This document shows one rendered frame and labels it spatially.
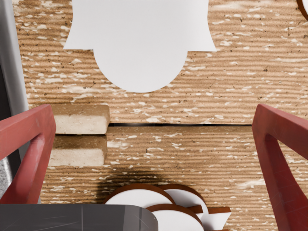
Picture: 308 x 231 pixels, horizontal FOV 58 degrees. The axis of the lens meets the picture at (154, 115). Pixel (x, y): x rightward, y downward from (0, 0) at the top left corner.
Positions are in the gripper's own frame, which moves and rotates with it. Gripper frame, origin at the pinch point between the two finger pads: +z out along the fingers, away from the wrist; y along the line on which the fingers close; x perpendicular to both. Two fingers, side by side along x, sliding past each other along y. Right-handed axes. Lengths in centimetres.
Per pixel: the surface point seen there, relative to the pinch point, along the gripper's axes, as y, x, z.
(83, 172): 6.7, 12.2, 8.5
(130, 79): 1.9, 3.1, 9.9
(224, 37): -5.6, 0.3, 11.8
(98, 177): 5.3, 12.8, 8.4
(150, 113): 0.3, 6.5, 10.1
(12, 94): 12.8, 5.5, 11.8
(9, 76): 12.8, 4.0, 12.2
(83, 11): 5.1, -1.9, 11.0
